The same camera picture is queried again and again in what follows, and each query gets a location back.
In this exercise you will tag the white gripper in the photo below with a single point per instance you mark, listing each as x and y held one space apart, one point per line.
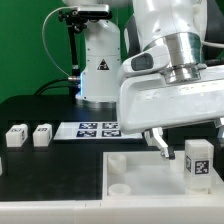
146 101

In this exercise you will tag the white square tabletop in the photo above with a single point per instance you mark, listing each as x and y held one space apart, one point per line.
139 175

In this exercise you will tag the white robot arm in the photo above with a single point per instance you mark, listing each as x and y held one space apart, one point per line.
140 25

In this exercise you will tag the white marker sheet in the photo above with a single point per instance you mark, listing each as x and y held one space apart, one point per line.
92 130

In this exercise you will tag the white part at left edge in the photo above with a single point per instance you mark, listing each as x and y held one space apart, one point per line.
1 169

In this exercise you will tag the white L-shaped obstacle wall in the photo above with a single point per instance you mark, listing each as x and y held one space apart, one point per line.
193 208

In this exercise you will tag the black camera on stand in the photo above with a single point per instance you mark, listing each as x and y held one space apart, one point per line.
86 18

